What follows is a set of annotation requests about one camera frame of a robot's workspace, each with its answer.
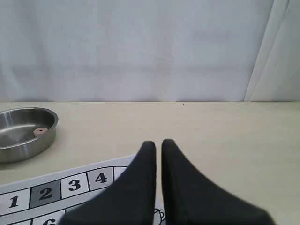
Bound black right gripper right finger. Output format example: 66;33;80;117
161;139;275;225

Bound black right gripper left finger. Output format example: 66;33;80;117
60;141;157;225

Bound wooden die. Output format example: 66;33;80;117
33;127;48;137

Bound paper number game board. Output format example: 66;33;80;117
0;155;164;225

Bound round stainless steel bowl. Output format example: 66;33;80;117
0;107;59;163

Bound white curtain backdrop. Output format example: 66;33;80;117
0;0;300;102

